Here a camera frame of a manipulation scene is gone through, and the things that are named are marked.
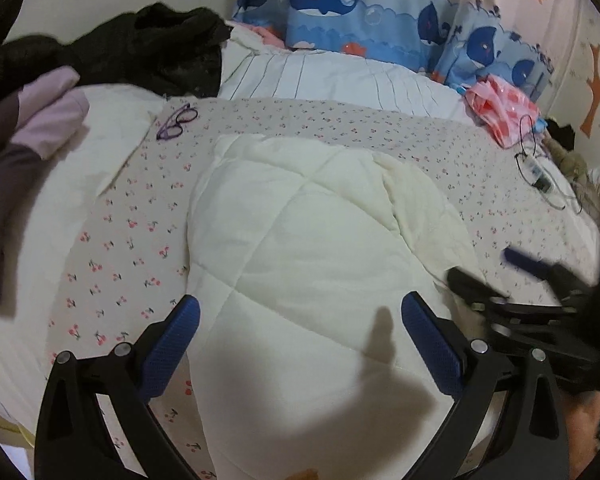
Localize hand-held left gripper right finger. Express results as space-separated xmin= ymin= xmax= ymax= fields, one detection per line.
xmin=400 ymin=290 xmax=571 ymax=480

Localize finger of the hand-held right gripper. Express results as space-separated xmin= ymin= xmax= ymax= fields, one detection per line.
xmin=502 ymin=247 xmax=597 ymax=307
xmin=445 ymin=266 xmax=512 ymax=315

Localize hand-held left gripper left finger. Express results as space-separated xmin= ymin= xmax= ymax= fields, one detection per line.
xmin=34 ymin=294 xmax=202 ymax=480

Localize cream quilted jacket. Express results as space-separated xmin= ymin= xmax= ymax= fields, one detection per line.
xmin=186 ymin=132 xmax=486 ymax=480

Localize person's right forearm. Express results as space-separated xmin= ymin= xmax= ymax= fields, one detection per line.
xmin=562 ymin=390 xmax=600 ymax=480

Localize white power strip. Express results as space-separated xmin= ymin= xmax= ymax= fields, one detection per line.
xmin=520 ymin=152 xmax=556 ymax=196

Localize brown plush toy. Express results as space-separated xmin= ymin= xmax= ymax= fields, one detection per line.
xmin=547 ymin=137 xmax=600 ymax=196

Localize cherry print bedsheet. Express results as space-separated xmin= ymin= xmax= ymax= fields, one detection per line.
xmin=45 ymin=97 xmax=600 ymax=480

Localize small black cloth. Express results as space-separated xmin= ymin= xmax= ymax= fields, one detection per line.
xmin=545 ymin=117 xmax=578 ymax=151

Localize pink checked cloth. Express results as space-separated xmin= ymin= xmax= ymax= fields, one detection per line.
xmin=462 ymin=75 xmax=543 ymax=148

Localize plain white blanket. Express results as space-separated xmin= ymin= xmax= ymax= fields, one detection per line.
xmin=0 ymin=82 xmax=166 ymax=411

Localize purple eyeglasses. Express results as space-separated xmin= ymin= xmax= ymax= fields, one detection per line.
xmin=156 ymin=103 xmax=198 ymax=141

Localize white striped quilt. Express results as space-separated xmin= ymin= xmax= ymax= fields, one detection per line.
xmin=217 ymin=25 xmax=481 ymax=123

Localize lilac and grey garment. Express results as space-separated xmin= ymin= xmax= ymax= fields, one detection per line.
xmin=0 ymin=67 xmax=91 ymax=306

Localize black jacket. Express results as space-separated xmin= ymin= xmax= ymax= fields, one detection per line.
xmin=75 ymin=2 xmax=233 ymax=98

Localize whale print curtain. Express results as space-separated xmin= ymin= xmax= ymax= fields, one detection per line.
xmin=230 ymin=0 xmax=556 ymax=103

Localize black padded garment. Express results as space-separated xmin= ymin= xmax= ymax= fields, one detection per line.
xmin=0 ymin=35 xmax=81 ymax=106

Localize black cable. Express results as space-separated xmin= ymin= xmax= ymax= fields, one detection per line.
xmin=512 ymin=115 xmax=586 ymax=213

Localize orange tree wall sticker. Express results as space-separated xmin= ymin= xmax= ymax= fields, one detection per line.
xmin=579 ymin=42 xmax=600 ymax=138

